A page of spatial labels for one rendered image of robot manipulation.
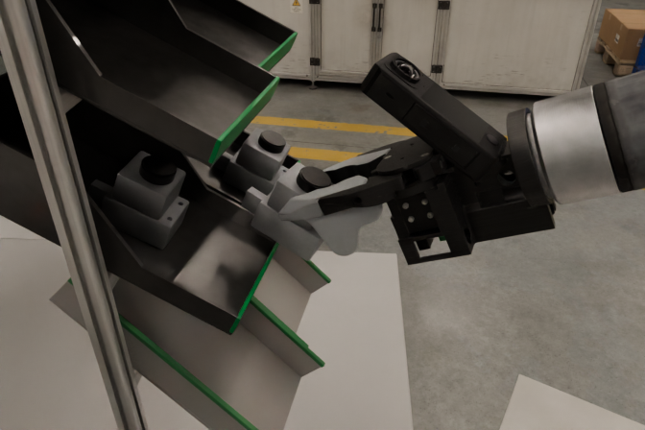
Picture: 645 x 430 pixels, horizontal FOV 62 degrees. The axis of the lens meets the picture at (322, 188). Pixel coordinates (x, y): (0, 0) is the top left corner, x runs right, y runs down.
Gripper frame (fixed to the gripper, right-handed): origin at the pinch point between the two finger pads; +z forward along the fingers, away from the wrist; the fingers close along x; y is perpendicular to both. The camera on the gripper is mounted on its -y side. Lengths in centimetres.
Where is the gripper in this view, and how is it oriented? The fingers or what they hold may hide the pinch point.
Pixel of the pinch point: (301, 191)
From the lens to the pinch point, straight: 47.9
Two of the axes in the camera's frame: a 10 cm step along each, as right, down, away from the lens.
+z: -8.3, 2.3, 5.1
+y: 4.0, 8.8, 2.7
